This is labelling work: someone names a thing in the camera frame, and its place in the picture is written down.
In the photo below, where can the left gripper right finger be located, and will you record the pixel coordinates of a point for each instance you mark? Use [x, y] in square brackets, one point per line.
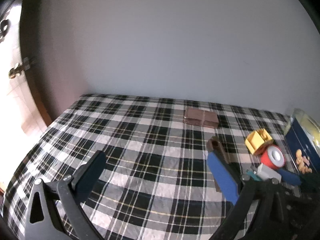
[270, 220]

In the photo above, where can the blue cookie tin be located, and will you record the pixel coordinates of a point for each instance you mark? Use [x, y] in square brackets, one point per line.
[302, 137]

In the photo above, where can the brown wooden door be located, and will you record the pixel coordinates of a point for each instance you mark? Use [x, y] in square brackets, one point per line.
[18, 107]

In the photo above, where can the yellow toy block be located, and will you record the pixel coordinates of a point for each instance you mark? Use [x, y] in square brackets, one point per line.
[257, 141]

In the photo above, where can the brass door knob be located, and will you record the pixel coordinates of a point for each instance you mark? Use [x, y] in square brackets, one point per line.
[19, 68]

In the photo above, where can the black white plaid tablecloth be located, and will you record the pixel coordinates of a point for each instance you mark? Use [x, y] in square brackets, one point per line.
[156, 183]

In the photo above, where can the brown wallet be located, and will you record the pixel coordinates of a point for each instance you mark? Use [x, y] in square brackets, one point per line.
[201, 118]

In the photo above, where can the teal bear toy block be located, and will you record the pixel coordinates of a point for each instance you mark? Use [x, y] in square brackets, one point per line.
[253, 175]

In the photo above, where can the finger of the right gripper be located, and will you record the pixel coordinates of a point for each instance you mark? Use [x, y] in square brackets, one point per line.
[290, 176]

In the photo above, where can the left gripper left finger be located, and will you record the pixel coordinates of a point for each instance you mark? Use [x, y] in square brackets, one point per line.
[43, 220]

